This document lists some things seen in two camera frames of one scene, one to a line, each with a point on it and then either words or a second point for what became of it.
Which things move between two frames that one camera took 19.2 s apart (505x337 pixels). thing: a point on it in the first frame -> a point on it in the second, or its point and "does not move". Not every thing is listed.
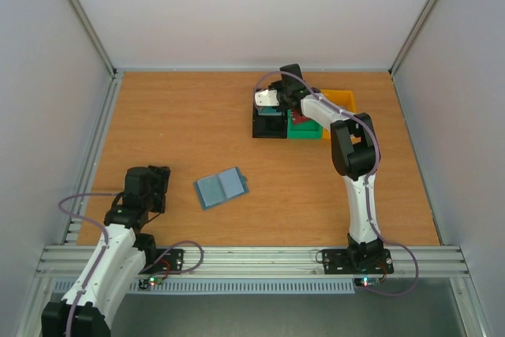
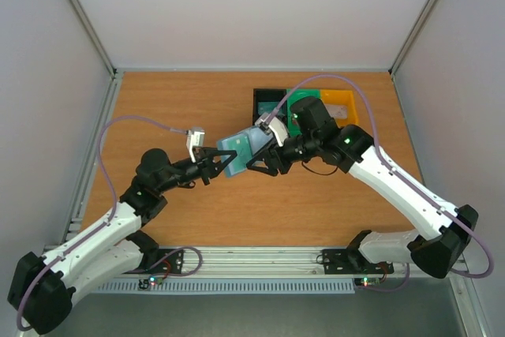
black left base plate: [172, 260] does not move
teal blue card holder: [218, 189] -> [256, 138]
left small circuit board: [144, 283] does not move
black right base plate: [341, 261] does not move
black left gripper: [162, 183] -> [208, 167]
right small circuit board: [366, 281] does not move
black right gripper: [274, 106] -> [278, 158]
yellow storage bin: [343, 99] does not move
